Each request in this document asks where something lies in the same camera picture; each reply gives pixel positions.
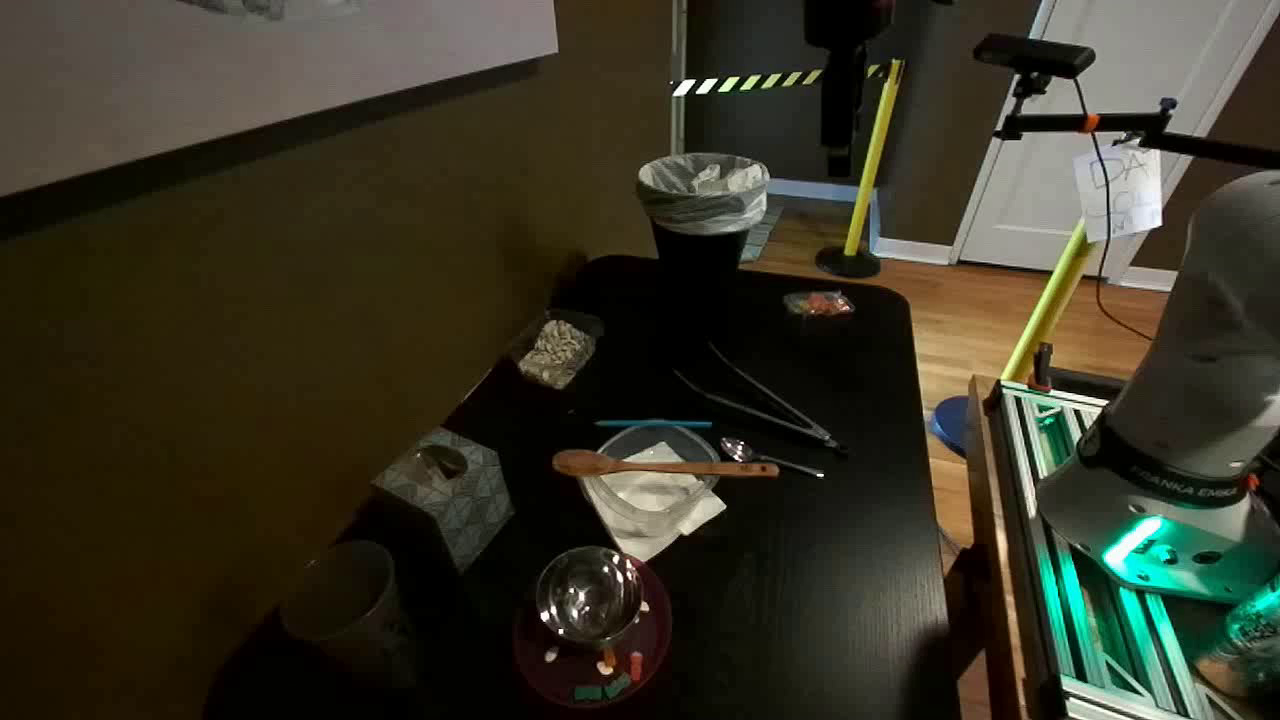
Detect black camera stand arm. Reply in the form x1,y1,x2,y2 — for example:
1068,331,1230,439
991,94,1280,171

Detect white wall board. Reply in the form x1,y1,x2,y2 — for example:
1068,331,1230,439
0,0,564,205

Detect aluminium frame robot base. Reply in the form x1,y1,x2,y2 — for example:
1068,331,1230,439
973,378,1280,720

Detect colourful candy packet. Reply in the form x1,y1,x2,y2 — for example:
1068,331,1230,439
779,283,861,325

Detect metal tongs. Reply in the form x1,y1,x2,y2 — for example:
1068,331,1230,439
674,336,843,452

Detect clear glass dome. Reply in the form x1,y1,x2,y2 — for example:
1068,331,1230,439
512,564,678,712

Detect clear plastic bowl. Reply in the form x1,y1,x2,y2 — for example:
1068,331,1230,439
592,419,723,522

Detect black trash bin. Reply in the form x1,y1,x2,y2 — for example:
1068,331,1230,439
647,218,763,292

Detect clear round glass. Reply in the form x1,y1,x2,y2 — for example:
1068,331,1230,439
532,543,647,654

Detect metal spoon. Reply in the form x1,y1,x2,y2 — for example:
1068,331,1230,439
716,434,832,485

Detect white door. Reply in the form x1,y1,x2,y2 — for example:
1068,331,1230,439
953,0,1280,292

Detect wooden stick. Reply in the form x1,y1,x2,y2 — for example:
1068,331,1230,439
549,444,783,485

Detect white hanging paper sheet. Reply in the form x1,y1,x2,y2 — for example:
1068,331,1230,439
1073,135,1168,245

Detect yellow slanted pole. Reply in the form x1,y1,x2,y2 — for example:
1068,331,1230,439
995,218,1097,394

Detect grey cup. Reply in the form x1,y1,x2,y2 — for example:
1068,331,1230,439
278,535,421,694

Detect white paper towel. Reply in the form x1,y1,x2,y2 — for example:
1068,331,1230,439
579,439,732,567

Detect yellow stanchion with black base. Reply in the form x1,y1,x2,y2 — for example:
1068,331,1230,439
813,57,910,280

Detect grey trash bin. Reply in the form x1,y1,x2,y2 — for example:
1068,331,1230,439
632,150,775,239

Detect yellow black caution tape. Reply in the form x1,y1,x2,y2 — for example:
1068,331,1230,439
670,66,894,100

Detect blue floor disc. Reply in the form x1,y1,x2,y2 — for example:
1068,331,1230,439
927,394,991,458

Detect clear container with white pieces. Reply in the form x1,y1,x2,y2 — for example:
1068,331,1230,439
518,314,605,394

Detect black camera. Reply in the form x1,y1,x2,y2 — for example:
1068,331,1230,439
969,31,1100,80

